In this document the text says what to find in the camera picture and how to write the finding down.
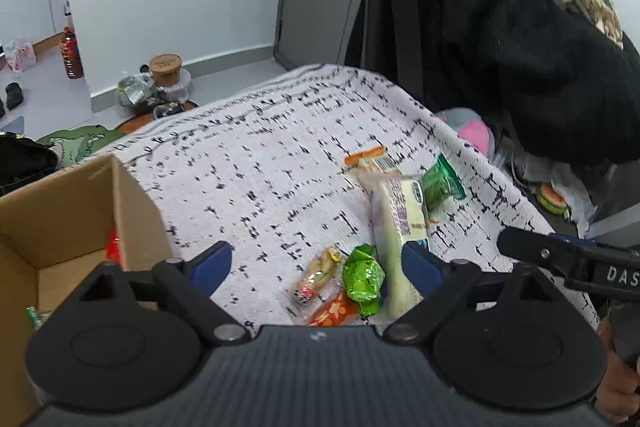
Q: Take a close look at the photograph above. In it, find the green snack packet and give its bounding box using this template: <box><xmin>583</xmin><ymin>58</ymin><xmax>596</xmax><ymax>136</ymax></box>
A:
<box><xmin>342</xmin><ymin>244</ymin><xmax>385</xmax><ymax>317</ymax></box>
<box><xmin>419</xmin><ymin>154</ymin><xmax>465</xmax><ymax>212</ymax></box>

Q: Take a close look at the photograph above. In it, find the long white bread package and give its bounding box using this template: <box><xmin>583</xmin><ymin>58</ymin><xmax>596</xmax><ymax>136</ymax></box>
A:
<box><xmin>357</xmin><ymin>171</ymin><xmax>427</xmax><ymax>320</ymax></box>

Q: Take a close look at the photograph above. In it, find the orange red snack packet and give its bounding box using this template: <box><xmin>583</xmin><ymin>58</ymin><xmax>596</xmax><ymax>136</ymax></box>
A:
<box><xmin>307</xmin><ymin>289</ymin><xmax>359</xmax><ymax>327</ymax></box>

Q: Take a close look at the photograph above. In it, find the red rectangular snack bar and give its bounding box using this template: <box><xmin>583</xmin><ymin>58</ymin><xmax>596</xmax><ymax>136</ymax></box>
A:
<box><xmin>105</xmin><ymin>227</ymin><xmax>120</xmax><ymax>263</ymax></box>

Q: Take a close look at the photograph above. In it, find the clear small candy snack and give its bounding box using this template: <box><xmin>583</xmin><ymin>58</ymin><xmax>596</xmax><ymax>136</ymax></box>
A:
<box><xmin>292</xmin><ymin>246</ymin><xmax>343</xmax><ymax>306</ymax></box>

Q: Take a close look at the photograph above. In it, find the orange cracker package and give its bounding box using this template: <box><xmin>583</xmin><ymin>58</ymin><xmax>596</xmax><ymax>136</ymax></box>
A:
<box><xmin>344</xmin><ymin>145</ymin><xmax>400</xmax><ymax>173</ymax></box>

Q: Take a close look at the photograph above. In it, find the green white biscuit packet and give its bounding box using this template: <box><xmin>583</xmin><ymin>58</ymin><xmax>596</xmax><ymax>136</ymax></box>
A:
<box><xmin>26</xmin><ymin>307</ymin><xmax>51</xmax><ymax>331</ymax></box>

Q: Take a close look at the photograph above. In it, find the person's right hand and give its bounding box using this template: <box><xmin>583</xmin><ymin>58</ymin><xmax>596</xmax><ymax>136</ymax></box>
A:
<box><xmin>594</xmin><ymin>319</ymin><xmax>639</xmax><ymax>425</ymax></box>

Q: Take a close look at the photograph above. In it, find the burger shaped toy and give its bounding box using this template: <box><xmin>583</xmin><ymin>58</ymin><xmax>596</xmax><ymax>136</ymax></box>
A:
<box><xmin>536</xmin><ymin>183</ymin><xmax>570</xmax><ymax>216</ymax></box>

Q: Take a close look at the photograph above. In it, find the white patterned bed blanket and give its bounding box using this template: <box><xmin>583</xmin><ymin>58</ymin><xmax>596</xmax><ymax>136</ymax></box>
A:
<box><xmin>86</xmin><ymin>64</ymin><xmax>601</xmax><ymax>333</ymax></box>

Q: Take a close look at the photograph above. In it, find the pink grey plush toy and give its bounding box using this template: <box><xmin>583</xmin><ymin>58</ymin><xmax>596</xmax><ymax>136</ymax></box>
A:
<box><xmin>435</xmin><ymin>107</ymin><xmax>495</xmax><ymax>159</ymax></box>

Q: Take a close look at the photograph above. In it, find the brown cardboard box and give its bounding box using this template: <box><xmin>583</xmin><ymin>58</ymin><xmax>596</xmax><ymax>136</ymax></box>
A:
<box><xmin>1</xmin><ymin>155</ymin><xmax>174</xmax><ymax>426</ymax></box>

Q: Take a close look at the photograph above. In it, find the green frog rug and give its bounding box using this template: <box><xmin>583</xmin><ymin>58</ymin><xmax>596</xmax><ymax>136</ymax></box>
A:
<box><xmin>37</xmin><ymin>124</ymin><xmax>125</xmax><ymax>169</ymax></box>

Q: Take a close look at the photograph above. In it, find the grey plastic bag of items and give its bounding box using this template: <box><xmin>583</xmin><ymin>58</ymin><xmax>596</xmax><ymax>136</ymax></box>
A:
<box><xmin>116</xmin><ymin>72</ymin><xmax>160</xmax><ymax>115</ymax></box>

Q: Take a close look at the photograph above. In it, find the jar with wooden lid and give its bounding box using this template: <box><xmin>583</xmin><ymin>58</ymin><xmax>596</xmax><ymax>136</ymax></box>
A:
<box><xmin>140</xmin><ymin>53</ymin><xmax>192</xmax><ymax>103</ymax></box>

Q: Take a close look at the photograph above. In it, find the black bag on floor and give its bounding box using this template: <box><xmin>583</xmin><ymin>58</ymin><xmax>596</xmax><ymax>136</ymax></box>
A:
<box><xmin>0</xmin><ymin>131</ymin><xmax>58</xmax><ymax>196</ymax></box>

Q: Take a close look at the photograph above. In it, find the red oil bottle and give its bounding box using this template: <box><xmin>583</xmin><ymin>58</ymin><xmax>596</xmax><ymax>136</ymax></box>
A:
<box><xmin>60</xmin><ymin>26</ymin><xmax>84</xmax><ymax>79</ymax></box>

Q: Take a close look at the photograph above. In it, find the black slipper right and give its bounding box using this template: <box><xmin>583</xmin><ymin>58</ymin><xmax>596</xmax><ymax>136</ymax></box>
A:
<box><xmin>6</xmin><ymin>81</ymin><xmax>24</xmax><ymax>110</ymax></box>

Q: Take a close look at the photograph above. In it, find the black coat pile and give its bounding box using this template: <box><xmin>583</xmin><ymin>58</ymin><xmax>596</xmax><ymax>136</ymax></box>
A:
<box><xmin>346</xmin><ymin>0</ymin><xmax>639</xmax><ymax>165</ymax></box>

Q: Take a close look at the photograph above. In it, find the pink white plastic bag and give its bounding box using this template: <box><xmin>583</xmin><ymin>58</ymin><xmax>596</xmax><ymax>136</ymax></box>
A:
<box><xmin>3</xmin><ymin>38</ymin><xmax>37</xmax><ymax>75</ymax></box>

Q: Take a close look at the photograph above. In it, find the white kitchen cabinet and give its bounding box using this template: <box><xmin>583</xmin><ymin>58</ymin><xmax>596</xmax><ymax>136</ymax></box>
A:
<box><xmin>0</xmin><ymin>0</ymin><xmax>66</xmax><ymax>46</ymax></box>

